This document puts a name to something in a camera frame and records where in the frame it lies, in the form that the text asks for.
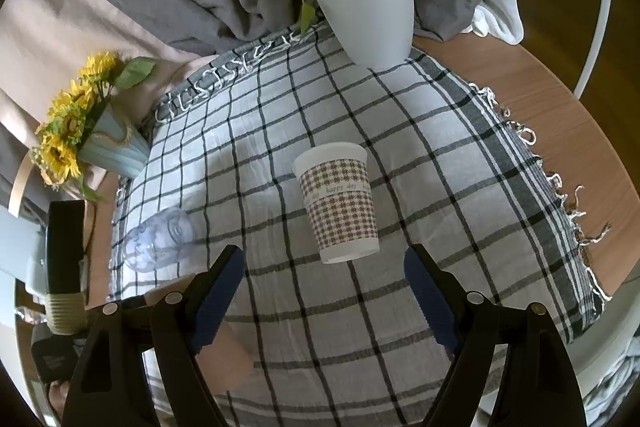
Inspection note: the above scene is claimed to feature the pink plastic cup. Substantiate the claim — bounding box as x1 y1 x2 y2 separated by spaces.
195 322 254 395

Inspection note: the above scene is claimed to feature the checkered paper cup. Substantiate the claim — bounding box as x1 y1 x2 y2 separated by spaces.
293 142 380 265

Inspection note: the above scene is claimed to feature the operator hand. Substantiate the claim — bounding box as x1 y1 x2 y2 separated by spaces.
48 381 70 419

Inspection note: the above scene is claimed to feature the clear printed glass jar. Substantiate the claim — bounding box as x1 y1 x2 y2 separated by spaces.
122 207 198 273

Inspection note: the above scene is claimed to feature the yellow sunflower bouquet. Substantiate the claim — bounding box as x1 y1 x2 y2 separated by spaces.
29 52 156 202

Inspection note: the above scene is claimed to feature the light blue ribbed flowerpot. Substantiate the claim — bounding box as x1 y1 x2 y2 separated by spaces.
78 103 151 179

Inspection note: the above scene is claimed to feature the black white plaid tablecloth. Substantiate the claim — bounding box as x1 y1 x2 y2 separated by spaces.
110 26 605 426

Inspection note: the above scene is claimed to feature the white ribbed plant pot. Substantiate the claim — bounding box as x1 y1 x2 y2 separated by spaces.
317 0 414 70

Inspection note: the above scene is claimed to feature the white metal chair frame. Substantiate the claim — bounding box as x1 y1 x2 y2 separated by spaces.
572 0 615 101

